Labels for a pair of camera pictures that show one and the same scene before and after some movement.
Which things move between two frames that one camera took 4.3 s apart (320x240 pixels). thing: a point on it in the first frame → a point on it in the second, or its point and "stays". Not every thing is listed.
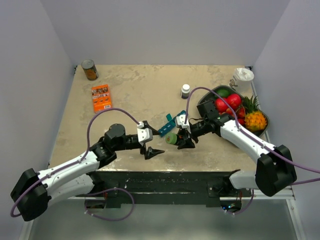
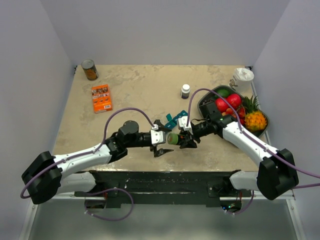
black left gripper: [150, 152] → [159, 152]
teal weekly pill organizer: [171, 124] stays
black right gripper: [189, 143] stays
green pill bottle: [171, 138] stays
